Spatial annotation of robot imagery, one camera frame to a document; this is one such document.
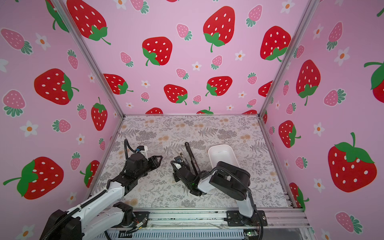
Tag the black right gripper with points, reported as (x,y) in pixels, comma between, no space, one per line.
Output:
(175,174)

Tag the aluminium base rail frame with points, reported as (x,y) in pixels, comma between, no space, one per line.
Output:
(194,224)

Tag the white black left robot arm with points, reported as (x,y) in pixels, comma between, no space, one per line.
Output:
(99,192)

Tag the aluminium corner post right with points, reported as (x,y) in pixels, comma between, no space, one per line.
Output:
(296,38)

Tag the white plastic tray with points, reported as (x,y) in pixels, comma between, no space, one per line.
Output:
(223,156)

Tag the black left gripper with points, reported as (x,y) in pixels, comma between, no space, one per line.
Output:
(154,160)

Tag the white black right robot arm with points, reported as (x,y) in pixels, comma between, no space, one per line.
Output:
(229,179)

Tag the aluminium corner post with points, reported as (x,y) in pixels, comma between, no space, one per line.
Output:
(296,38)
(79,40)

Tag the aluminium corner post left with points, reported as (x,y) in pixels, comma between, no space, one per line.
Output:
(79,40)

